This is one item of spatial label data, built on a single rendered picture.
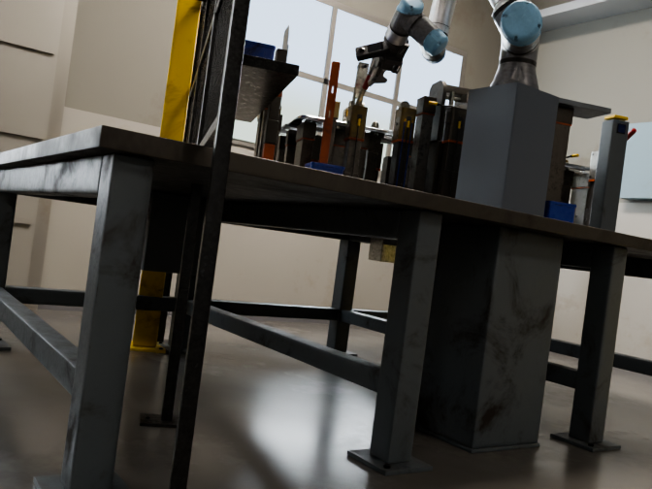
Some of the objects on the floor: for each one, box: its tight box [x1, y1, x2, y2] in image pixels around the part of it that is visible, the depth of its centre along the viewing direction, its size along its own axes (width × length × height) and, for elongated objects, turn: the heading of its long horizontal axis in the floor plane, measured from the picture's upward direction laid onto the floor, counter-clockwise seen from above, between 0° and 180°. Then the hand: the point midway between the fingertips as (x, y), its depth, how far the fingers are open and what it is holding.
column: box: [415, 222, 564, 453], centre depth 212 cm, size 31×31×66 cm
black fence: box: [140, 0, 250, 489], centre depth 213 cm, size 14×197×155 cm
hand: (368, 80), depth 233 cm, fingers closed on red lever, 2 cm apart
